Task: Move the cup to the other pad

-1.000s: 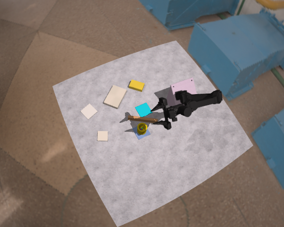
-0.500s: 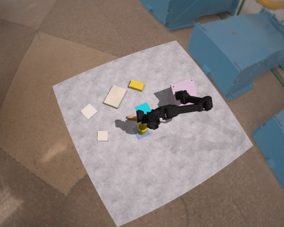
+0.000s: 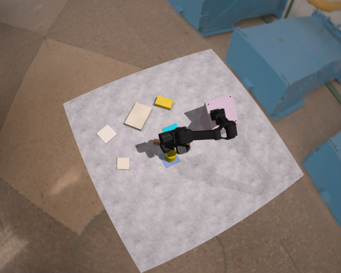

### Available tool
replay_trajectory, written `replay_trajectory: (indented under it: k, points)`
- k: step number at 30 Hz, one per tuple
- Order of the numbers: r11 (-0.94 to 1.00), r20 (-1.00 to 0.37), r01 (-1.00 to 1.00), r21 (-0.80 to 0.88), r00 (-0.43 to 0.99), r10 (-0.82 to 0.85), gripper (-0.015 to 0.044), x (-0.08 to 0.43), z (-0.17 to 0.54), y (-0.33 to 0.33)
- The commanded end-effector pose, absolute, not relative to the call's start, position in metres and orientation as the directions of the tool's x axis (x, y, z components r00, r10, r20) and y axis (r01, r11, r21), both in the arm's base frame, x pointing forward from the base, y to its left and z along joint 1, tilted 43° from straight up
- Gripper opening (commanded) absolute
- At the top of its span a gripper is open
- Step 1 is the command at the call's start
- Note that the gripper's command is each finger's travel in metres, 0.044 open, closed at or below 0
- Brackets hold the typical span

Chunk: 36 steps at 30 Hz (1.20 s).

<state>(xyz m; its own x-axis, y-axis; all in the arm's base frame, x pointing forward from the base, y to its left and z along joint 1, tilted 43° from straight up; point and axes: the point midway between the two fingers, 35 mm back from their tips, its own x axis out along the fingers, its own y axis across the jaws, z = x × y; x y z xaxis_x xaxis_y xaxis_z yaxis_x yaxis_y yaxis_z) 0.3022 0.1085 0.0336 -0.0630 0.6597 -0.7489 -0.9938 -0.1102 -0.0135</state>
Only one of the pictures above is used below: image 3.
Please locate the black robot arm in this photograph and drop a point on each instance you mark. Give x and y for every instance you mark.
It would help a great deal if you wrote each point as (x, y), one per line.
(181, 135)

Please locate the beige flat rectangular slab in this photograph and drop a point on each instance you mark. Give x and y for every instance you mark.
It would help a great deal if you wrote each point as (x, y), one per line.
(138, 116)

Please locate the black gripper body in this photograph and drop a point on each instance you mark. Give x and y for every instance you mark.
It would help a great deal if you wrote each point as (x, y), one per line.
(166, 147)

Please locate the yellow rectangular block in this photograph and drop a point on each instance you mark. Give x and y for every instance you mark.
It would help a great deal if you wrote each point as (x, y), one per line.
(164, 103)

